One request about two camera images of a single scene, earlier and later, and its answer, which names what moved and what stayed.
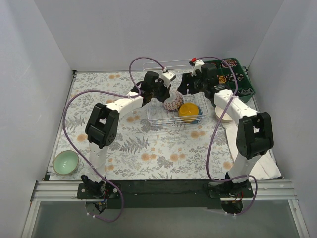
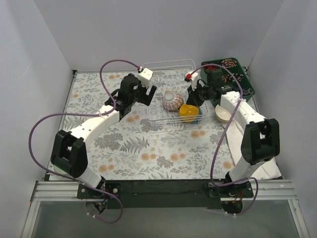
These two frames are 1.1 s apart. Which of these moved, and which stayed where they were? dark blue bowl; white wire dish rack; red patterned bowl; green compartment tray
Moved: green compartment tray
Stayed: dark blue bowl; white wire dish rack; red patterned bowl
